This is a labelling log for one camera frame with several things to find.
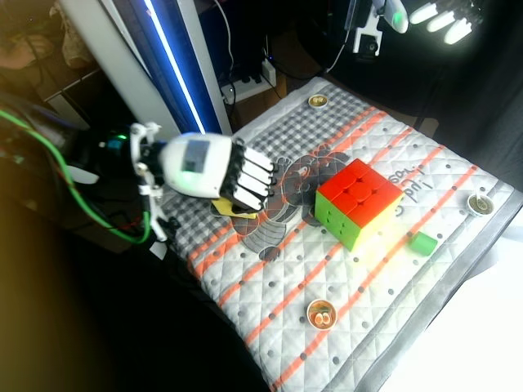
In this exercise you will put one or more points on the grey bear print quilt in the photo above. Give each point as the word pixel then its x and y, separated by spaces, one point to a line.
pixel 327 277

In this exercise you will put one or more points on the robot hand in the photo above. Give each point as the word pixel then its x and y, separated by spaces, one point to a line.
pixel 439 20
pixel 196 167

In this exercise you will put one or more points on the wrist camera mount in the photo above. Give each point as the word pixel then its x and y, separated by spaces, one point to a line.
pixel 149 204
pixel 368 41

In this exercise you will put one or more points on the Rubik's cube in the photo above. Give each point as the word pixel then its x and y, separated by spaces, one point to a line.
pixel 355 200

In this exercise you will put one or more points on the white post with blue light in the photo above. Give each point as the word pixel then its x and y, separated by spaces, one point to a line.
pixel 122 69

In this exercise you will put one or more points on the yellow block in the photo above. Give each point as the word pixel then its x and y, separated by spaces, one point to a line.
pixel 229 206

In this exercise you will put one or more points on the toy bowl with eggs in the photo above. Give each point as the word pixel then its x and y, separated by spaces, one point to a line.
pixel 322 314

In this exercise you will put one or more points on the toy bowl of noodles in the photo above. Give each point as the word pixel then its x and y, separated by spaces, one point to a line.
pixel 480 205

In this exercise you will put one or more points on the white power strip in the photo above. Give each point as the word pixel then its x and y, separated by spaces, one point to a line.
pixel 249 87

